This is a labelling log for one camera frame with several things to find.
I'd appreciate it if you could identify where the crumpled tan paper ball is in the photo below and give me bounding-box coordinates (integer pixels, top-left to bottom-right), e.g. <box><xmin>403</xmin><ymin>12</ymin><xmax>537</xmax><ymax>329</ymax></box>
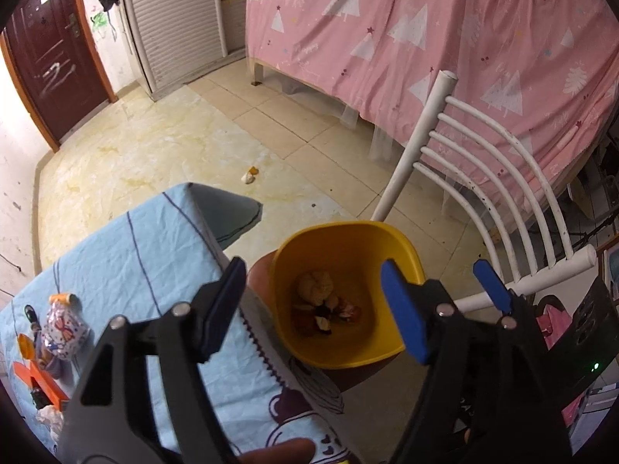
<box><xmin>296</xmin><ymin>271</ymin><xmax>335</xmax><ymax>306</ymax></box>

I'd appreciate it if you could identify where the yellow plastic trash bin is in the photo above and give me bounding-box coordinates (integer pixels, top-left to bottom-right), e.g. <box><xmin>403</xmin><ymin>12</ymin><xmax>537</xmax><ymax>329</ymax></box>
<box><xmin>269</xmin><ymin>221</ymin><xmax>427</xmax><ymax>370</ymax></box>

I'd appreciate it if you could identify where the dark cluttered furniture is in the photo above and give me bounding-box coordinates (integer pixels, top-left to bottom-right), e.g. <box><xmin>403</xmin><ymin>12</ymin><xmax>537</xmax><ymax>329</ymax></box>
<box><xmin>563</xmin><ymin>106</ymin><xmax>619</xmax><ymax>271</ymax></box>

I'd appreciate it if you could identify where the white slatted chair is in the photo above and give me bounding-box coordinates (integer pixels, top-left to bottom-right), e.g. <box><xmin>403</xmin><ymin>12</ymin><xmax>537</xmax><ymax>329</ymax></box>
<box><xmin>370</xmin><ymin>70</ymin><xmax>598</xmax><ymax>315</ymax></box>

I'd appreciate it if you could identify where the crumpled white tissue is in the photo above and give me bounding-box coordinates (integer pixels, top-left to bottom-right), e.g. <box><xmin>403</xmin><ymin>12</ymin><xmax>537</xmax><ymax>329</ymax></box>
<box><xmin>36</xmin><ymin>403</ymin><xmax>66</xmax><ymax>433</ymax></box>

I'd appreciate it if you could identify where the pink cloth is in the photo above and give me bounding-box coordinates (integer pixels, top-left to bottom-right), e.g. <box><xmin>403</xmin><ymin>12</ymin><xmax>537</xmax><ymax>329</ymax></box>
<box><xmin>532</xmin><ymin>295</ymin><xmax>576</xmax><ymax>351</ymax></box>

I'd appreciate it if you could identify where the white patterned snack pouch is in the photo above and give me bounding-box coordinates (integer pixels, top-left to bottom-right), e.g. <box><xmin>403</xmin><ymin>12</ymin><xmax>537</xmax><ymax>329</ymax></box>
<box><xmin>41</xmin><ymin>302</ymin><xmax>90</xmax><ymax>361</ymax></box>

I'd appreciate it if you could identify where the person's left hand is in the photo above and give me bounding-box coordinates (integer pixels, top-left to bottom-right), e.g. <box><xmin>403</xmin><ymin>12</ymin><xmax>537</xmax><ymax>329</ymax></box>
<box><xmin>240</xmin><ymin>439</ymin><xmax>316</xmax><ymax>464</ymax></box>

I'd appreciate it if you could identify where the dark red wooden door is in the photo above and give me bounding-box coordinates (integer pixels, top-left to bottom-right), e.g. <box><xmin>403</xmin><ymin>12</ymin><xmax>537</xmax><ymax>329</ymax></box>
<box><xmin>2</xmin><ymin>0</ymin><xmax>119</xmax><ymax>143</ymax></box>

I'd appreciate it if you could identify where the orange flat box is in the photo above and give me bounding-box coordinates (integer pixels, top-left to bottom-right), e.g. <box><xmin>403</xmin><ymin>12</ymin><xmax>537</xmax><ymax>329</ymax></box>
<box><xmin>14</xmin><ymin>360</ymin><xmax>71</xmax><ymax>409</ymax></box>

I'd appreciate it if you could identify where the white lace bed skirt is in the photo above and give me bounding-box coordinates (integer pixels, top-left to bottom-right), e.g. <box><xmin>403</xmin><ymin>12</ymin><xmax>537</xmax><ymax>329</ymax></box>
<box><xmin>283</xmin><ymin>77</ymin><xmax>460</xmax><ymax>208</ymax></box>

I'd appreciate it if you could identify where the white louvered wardrobe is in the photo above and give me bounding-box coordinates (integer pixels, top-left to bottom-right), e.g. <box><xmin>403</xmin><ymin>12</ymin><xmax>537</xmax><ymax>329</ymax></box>
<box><xmin>115</xmin><ymin>0</ymin><xmax>247</xmax><ymax>102</ymax></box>

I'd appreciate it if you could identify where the pile of food scraps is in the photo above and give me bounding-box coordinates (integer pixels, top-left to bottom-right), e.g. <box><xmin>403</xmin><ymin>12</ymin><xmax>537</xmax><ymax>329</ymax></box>
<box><xmin>291</xmin><ymin>300</ymin><xmax>363</xmax><ymax>336</ymax></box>

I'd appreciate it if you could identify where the light blue printed tablecloth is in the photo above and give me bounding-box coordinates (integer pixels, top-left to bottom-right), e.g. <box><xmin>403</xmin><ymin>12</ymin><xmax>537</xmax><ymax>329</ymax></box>
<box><xmin>0</xmin><ymin>183</ymin><xmax>356</xmax><ymax>464</ymax></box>

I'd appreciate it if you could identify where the pink tree-print bed sheet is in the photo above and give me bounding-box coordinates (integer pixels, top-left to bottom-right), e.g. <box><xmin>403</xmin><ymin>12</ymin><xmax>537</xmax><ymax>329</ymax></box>
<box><xmin>244</xmin><ymin>0</ymin><xmax>619</xmax><ymax>213</ymax></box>

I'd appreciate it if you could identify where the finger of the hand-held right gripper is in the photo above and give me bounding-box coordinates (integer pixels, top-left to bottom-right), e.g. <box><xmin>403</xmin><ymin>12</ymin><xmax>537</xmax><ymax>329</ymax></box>
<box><xmin>473</xmin><ymin>259</ymin><xmax>535</xmax><ymax>322</ymax></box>

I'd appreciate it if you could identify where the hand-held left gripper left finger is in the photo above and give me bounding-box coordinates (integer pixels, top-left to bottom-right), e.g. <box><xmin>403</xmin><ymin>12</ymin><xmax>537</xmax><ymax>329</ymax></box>
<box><xmin>57</xmin><ymin>256</ymin><xmax>248</xmax><ymax>464</ymax></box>

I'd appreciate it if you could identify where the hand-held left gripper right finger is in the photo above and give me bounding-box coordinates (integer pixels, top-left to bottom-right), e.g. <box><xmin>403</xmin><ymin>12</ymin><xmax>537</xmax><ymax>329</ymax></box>
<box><xmin>381</xmin><ymin>260</ymin><xmax>572</xmax><ymax>464</ymax></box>

